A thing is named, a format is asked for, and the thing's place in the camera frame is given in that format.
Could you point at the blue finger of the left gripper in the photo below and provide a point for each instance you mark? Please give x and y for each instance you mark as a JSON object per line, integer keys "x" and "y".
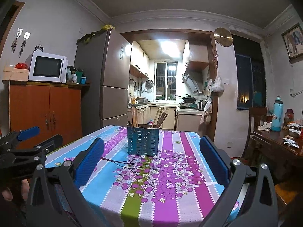
{"x": 28, "y": 133}

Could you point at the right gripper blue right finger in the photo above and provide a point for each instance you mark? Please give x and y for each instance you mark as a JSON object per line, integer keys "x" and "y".
{"x": 218, "y": 165}

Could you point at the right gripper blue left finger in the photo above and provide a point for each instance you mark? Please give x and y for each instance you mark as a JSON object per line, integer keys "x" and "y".
{"x": 86, "y": 161}

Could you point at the wooden chopstick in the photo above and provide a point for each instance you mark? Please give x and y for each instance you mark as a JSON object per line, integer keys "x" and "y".
{"x": 134, "y": 116}
{"x": 162, "y": 119}
{"x": 158, "y": 113}

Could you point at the kitchen window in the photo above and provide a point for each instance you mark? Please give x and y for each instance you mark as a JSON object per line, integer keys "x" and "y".
{"x": 166, "y": 80}

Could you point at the person's left hand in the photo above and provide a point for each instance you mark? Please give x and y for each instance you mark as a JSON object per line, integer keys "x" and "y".
{"x": 18, "y": 190}

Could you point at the orange wooden cabinet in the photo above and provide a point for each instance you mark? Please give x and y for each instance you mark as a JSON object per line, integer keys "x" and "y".
{"x": 54, "y": 108}

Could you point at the floral striped tablecloth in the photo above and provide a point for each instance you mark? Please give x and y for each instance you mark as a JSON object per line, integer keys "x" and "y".
{"x": 174, "y": 188}

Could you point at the steel electric kettle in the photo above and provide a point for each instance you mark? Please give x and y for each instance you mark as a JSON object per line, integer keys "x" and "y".
{"x": 200, "y": 105}

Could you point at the wooden chair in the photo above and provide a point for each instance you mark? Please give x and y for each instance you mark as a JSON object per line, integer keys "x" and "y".
{"x": 256, "y": 116}

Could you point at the cardboard box on cabinet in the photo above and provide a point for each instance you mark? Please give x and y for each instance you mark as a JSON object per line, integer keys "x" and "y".
{"x": 15, "y": 74}

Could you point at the blue perforated utensil holder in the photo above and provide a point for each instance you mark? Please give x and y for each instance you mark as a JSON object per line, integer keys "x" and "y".
{"x": 142, "y": 140}

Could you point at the white microwave oven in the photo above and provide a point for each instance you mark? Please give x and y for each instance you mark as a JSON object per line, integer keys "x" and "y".
{"x": 46, "y": 67}

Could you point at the dark wooden side table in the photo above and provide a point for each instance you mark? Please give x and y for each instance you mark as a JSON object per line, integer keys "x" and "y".
{"x": 285, "y": 163}

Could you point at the black wok on stove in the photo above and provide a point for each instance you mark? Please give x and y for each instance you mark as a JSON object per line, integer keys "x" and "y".
{"x": 187, "y": 99}

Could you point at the light blue thermos bottle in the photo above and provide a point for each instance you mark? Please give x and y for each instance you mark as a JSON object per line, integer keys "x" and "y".
{"x": 276, "y": 125}

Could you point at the white plastic bag hanging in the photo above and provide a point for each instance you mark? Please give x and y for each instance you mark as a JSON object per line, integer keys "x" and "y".
{"x": 218, "y": 85}

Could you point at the range hood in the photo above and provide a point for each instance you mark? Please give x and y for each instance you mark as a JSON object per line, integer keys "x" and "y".
{"x": 196, "y": 76}

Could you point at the brown tall refrigerator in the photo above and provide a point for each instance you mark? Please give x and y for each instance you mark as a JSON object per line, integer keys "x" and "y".
{"x": 105, "y": 62}

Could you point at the framed elephant picture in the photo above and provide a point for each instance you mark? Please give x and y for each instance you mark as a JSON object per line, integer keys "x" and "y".
{"x": 293, "y": 41}

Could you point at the gold round wall clock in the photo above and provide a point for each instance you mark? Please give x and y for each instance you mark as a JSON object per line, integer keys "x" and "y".
{"x": 223, "y": 37}

